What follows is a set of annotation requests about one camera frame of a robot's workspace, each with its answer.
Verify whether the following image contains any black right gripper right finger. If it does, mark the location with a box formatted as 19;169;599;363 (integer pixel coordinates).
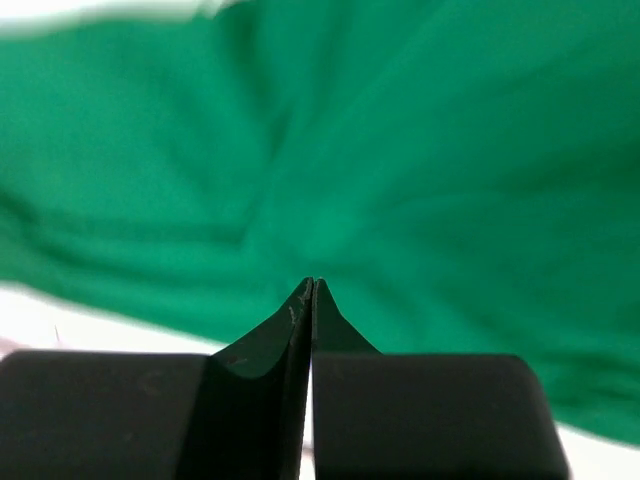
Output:
311;281;570;479

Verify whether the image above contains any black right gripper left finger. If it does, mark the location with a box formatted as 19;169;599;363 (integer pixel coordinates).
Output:
1;279;312;479

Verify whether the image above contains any green t shirt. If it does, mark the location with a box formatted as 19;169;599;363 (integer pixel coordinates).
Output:
1;1;639;444

